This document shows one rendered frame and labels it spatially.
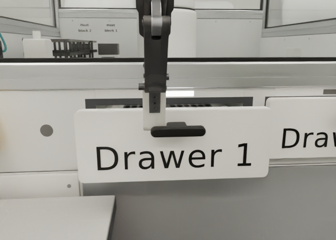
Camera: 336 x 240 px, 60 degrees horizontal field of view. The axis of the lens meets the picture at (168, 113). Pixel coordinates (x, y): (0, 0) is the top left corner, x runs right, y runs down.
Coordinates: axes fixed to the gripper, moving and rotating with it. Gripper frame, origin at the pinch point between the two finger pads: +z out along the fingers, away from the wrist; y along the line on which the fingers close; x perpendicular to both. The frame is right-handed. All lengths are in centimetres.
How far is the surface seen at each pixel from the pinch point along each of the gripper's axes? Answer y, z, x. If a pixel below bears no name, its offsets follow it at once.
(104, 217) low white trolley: 3.8, 17.7, -7.7
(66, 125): -9.1, 9.2, -14.9
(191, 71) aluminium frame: -11.9, 0.5, 6.8
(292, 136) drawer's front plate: -6.5, 10.8, 25.0
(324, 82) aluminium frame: -11.2, 2.4, 30.5
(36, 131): -8.8, 10.1, -20.0
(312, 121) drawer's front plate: -7.4, 8.2, 28.3
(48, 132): -8.6, 10.4, -17.9
